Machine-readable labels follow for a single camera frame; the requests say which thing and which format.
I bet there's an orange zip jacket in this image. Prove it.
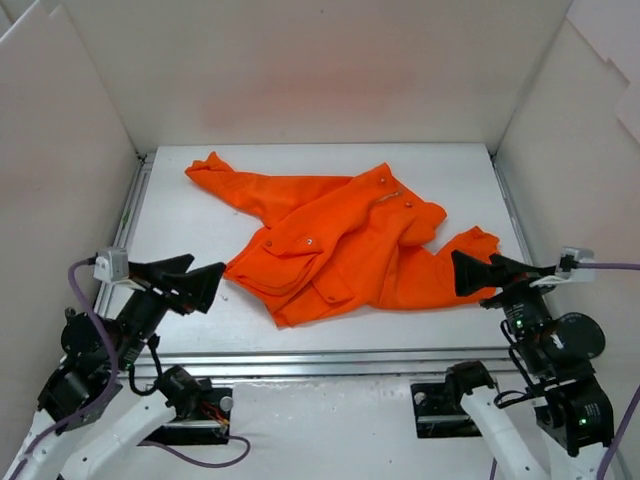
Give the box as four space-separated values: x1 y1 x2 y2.
186 154 499 328

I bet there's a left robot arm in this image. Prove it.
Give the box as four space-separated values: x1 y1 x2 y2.
5 247 227 479

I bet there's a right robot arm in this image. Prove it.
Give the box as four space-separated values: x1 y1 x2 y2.
442 247 615 479

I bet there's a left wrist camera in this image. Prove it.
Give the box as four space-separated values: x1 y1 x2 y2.
93 247 129 284

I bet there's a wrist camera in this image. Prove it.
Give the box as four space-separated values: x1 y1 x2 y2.
531 246 596 287
93 247 129 284

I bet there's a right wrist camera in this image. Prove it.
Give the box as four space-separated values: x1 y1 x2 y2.
531 246 596 287

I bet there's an aluminium table frame rail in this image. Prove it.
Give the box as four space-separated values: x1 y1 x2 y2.
116 143 529 379

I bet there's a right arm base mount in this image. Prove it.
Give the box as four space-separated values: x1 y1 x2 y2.
410 361 491 439

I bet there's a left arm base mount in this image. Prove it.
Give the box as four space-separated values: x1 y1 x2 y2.
144 379 233 447

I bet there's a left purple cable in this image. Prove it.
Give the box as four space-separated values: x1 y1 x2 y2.
0 254 251 480

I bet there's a purple cable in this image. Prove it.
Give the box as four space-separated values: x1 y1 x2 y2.
0 254 251 480
487 259 640 480

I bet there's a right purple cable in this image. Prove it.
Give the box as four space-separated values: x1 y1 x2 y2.
487 259 640 480

